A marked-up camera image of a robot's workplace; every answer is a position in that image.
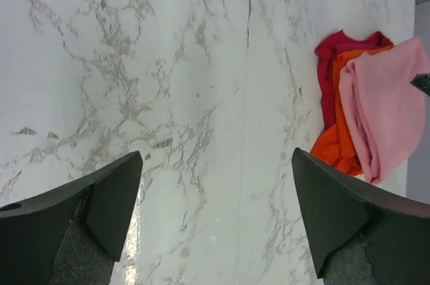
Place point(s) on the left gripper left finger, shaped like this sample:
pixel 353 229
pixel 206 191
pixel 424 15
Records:
pixel 72 234

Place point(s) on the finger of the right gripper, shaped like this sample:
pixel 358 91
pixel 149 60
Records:
pixel 422 83

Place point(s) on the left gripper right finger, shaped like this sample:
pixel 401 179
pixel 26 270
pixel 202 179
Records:
pixel 359 233

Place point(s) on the pink t shirt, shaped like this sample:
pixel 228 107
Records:
pixel 384 112

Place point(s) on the orange folded t shirt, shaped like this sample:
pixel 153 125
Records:
pixel 335 146

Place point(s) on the dark red folded t shirt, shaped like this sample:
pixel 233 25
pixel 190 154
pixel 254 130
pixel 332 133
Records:
pixel 326 52

